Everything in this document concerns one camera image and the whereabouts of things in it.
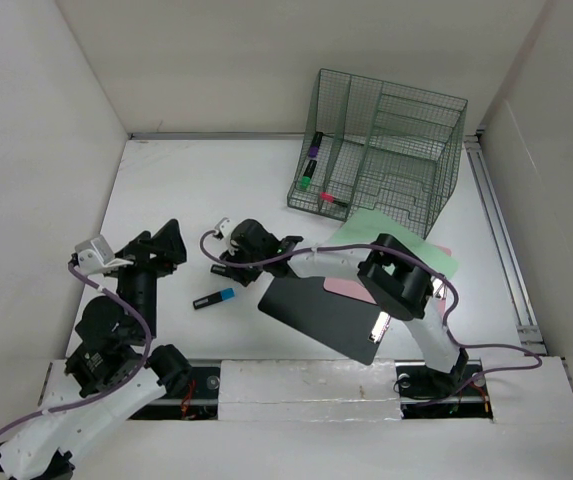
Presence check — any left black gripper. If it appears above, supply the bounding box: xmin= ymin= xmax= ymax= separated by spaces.
xmin=107 ymin=218 xmax=186 ymax=339

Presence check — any orange highlighter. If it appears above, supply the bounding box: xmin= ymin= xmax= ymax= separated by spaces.
xmin=210 ymin=264 xmax=230 ymax=277

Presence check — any green highlighter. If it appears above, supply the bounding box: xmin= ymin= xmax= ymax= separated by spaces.
xmin=299 ymin=158 xmax=317 ymax=191

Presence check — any pink highlighter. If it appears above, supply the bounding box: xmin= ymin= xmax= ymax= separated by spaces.
xmin=320 ymin=192 xmax=350 ymax=208

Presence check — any purple highlighter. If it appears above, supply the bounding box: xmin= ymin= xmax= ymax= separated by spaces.
xmin=307 ymin=131 xmax=323 ymax=158

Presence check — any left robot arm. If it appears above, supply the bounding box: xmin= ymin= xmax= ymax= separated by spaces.
xmin=0 ymin=219 xmax=191 ymax=479

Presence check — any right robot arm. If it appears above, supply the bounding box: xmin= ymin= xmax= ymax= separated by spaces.
xmin=200 ymin=218 xmax=468 ymax=394

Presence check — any blue highlighter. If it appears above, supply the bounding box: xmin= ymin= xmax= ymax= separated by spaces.
xmin=192 ymin=288 xmax=235 ymax=310

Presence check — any pink clipboard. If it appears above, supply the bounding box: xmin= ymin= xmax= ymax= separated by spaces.
xmin=323 ymin=244 xmax=455 ymax=304

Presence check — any black clipboard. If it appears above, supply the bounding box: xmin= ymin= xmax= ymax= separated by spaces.
xmin=258 ymin=278 xmax=381 ymax=365

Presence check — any green clipboard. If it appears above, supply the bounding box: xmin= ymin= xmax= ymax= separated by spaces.
xmin=328 ymin=208 xmax=458 ymax=279

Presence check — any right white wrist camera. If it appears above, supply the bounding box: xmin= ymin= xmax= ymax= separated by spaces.
xmin=214 ymin=217 xmax=234 ymax=238

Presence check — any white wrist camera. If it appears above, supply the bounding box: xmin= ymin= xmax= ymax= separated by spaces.
xmin=214 ymin=217 xmax=234 ymax=238
xmin=75 ymin=235 xmax=133 ymax=275

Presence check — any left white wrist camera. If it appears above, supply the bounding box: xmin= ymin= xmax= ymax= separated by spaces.
xmin=75 ymin=235 xmax=133 ymax=275

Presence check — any aluminium rail back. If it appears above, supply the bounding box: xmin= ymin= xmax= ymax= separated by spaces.
xmin=129 ymin=132 xmax=303 ymax=141

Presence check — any aluminium rail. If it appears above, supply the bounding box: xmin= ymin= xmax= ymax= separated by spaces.
xmin=464 ymin=135 xmax=548 ymax=356
xmin=129 ymin=132 xmax=303 ymax=141

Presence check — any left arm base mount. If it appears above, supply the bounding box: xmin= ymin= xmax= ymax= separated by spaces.
xmin=130 ymin=360 xmax=221 ymax=421

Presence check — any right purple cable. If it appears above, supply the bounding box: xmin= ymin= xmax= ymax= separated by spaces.
xmin=200 ymin=227 xmax=545 ymax=409

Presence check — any green wire mesh organizer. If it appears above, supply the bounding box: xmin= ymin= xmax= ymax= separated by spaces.
xmin=287 ymin=69 xmax=468 ymax=238

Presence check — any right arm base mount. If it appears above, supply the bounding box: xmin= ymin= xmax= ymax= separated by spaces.
xmin=393 ymin=360 xmax=493 ymax=420

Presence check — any aluminium rail right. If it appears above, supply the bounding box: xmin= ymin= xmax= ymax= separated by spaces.
xmin=464 ymin=135 xmax=548 ymax=356

